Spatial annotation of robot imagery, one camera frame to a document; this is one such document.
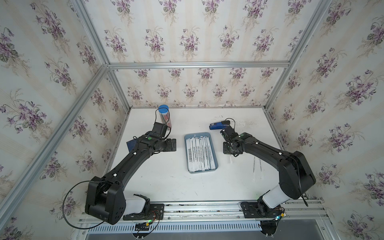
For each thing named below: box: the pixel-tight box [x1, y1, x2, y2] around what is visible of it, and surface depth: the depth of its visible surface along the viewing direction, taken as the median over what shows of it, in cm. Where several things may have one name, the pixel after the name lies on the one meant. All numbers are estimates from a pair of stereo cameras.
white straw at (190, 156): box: [186, 138, 194, 172], surface depth 95 cm
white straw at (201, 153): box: [198, 137, 205, 172], surface depth 95 cm
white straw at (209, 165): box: [205, 136, 212, 171], surface depth 95 cm
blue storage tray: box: [184, 132, 219, 174], surface depth 95 cm
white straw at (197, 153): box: [194, 137, 202, 172], surface depth 95 cm
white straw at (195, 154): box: [192, 137, 198, 172], surface depth 95 cm
